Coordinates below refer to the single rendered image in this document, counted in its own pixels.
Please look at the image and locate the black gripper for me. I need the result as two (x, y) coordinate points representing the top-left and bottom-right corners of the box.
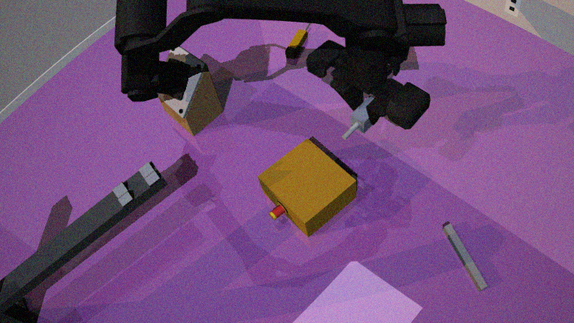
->
(306, 40), (431, 129)

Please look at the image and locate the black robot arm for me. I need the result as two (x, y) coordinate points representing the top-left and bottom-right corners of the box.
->
(114, 0), (447, 102)

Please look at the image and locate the dark red cylinder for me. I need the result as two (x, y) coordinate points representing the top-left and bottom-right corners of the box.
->
(268, 205), (285, 220)

